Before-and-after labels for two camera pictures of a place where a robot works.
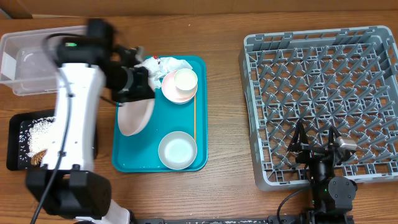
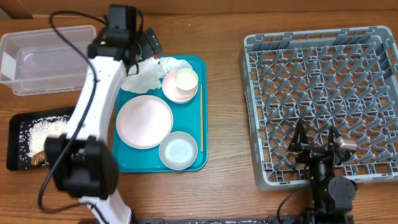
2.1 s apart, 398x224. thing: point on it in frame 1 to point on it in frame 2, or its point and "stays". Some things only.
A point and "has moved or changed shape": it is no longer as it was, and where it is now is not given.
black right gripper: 315,155 stays
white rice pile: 40,135 stays
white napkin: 158,68 stays
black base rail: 288,219 stays
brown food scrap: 36,158 stays
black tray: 18,157 stays
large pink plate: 134,116 has moved or changed shape
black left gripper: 142,87 to 149,50
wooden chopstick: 194,116 to 202,137
